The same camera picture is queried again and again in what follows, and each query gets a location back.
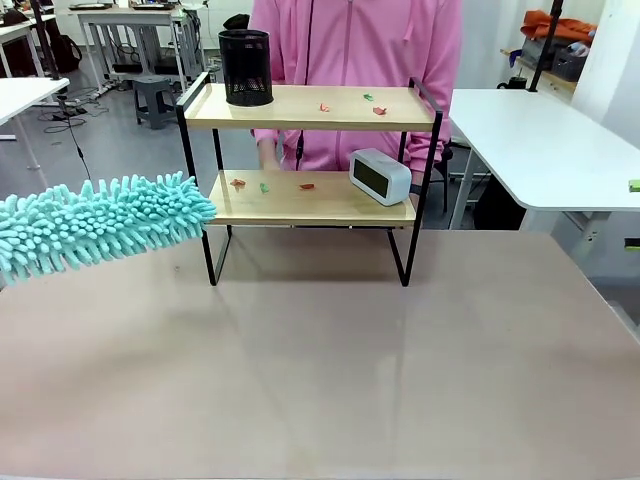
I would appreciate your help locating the person's right hand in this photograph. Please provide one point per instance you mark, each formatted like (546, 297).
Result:
(268, 155)

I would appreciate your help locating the teal chenille duster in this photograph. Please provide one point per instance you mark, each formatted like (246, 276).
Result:
(100, 225)

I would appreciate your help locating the black mesh pen holder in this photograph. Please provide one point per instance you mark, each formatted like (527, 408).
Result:
(246, 65)

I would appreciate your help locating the white digital alarm clock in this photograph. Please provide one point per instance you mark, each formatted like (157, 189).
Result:
(387, 172)

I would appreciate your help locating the grey plastic stool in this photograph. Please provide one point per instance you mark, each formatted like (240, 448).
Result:
(152, 97)

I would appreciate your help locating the person in pink hoodie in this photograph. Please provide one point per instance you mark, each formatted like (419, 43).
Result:
(360, 45)

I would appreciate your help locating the white background desk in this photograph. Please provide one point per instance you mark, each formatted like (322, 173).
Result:
(130, 15)

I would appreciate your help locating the black bag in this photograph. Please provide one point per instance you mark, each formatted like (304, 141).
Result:
(67, 54)

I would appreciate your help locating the black pole with clamp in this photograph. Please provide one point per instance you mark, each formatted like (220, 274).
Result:
(47, 40)

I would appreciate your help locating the white table with round edge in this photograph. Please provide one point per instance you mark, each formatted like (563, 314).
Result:
(25, 95)

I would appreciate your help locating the large white table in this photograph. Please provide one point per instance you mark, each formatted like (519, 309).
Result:
(530, 140)

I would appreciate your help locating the black pole on stand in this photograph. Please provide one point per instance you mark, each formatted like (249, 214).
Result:
(545, 40)

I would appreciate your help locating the dark plastic crate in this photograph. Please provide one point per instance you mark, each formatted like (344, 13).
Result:
(569, 59)

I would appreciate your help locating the orange cloth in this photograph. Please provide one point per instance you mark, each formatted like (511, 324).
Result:
(560, 25)

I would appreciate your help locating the small green object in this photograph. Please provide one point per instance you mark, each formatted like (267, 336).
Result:
(634, 185)

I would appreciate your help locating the black frame wooden shelf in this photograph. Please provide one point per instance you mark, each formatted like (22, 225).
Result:
(300, 117)

